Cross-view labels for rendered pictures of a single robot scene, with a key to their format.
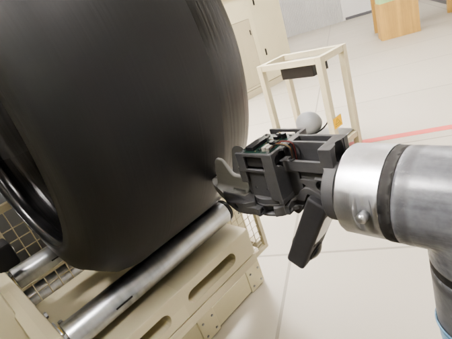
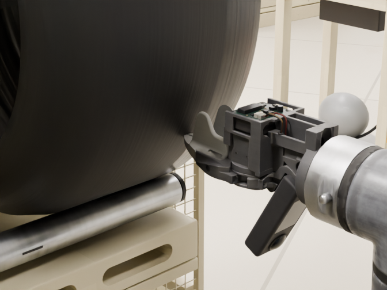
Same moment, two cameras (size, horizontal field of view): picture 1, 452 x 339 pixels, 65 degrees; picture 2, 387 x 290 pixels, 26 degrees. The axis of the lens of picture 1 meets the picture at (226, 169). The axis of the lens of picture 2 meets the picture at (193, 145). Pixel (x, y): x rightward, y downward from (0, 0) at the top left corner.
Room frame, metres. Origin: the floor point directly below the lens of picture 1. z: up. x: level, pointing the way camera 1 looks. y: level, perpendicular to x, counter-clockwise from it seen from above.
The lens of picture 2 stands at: (-0.47, 0.08, 1.38)
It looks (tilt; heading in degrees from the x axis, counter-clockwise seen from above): 21 degrees down; 356
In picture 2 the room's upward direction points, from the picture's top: straight up
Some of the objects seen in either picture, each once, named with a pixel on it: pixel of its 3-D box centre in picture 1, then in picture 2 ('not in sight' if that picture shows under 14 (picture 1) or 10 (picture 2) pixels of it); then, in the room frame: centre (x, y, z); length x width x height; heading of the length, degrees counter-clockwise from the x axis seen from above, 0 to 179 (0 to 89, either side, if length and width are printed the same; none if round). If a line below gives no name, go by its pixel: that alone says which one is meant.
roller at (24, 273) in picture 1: (87, 231); not in sight; (0.73, 0.34, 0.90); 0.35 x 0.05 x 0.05; 129
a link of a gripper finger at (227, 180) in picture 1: (225, 177); (204, 135); (0.43, 0.00, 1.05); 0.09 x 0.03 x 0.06; 39
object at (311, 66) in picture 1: (309, 104); (355, 81); (2.78, -0.81, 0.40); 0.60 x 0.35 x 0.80; 36
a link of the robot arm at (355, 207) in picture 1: (370, 190); (342, 182); (0.30, -0.13, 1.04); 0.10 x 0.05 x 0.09; 129
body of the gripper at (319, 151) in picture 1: (298, 175); (283, 153); (0.36, -0.08, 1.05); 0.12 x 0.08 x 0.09; 39
